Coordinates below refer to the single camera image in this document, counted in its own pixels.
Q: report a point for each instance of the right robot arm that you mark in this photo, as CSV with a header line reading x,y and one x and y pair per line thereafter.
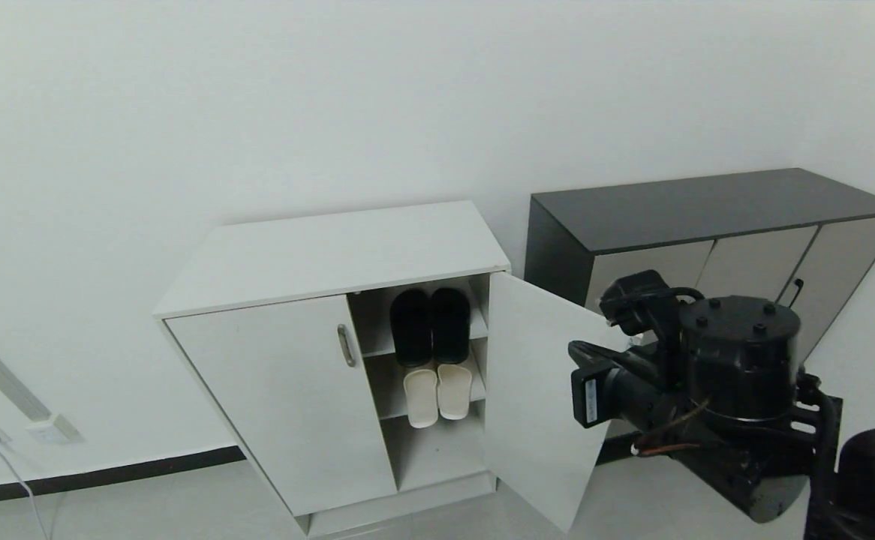
x,y
738,360

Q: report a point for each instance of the white shoe cabinet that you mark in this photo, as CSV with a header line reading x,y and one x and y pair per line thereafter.
x,y
332,255

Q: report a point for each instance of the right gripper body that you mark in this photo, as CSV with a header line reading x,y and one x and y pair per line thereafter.
x,y
629,394

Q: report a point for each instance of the plain white cabinet door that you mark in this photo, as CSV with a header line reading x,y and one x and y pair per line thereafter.
x,y
535,405

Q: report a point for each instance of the white slipper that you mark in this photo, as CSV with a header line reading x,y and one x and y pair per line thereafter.
x,y
421,401
454,394

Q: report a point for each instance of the black slipper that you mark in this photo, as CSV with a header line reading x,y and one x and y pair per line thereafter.
x,y
450,322
411,326

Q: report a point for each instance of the black cabinet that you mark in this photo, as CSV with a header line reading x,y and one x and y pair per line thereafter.
x,y
693,206

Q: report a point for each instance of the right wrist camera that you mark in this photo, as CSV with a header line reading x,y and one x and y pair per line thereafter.
x,y
636,296

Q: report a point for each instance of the white junction box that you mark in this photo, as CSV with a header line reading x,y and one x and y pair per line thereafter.
x,y
53,429

